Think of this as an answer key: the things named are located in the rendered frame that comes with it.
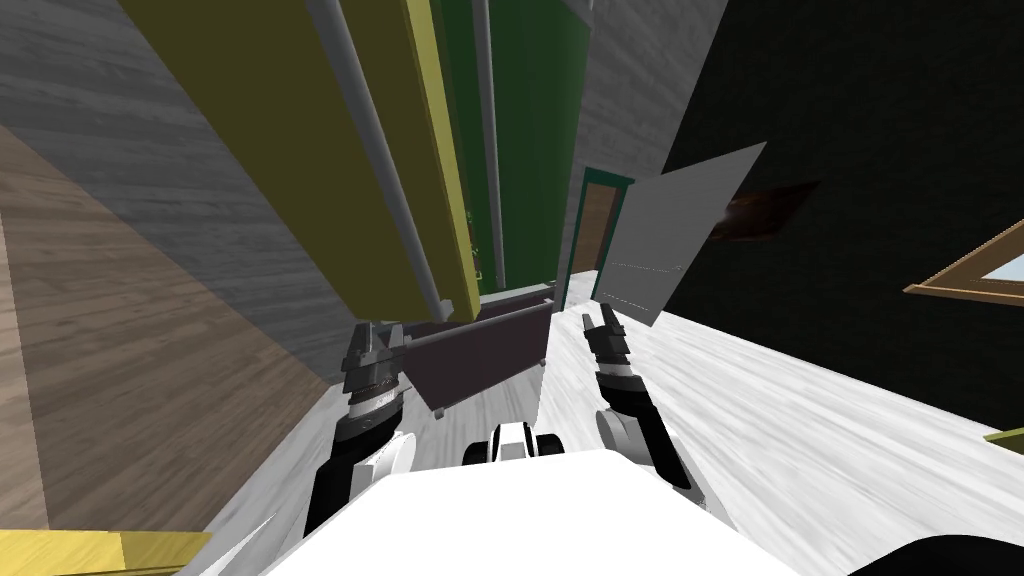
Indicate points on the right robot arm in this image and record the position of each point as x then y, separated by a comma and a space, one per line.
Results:
640, 424

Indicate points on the grey door leaf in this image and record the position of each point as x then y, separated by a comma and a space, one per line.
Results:
672, 232

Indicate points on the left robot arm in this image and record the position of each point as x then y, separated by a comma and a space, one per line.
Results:
356, 448

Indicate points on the yellow appliance door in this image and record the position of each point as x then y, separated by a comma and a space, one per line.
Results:
280, 144

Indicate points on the yellow wooden furniture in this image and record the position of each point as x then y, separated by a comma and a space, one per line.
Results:
96, 554

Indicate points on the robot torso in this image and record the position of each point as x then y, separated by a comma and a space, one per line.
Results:
512, 520

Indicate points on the wooden framed window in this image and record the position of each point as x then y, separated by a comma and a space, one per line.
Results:
980, 272

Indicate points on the olive green furniture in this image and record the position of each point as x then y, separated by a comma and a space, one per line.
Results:
1008, 442

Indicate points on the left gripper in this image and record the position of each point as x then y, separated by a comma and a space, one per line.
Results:
373, 370

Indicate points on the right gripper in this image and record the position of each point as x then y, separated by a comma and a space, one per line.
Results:
610, 350

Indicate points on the green appliance door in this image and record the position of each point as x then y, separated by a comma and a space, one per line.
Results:
536, 136

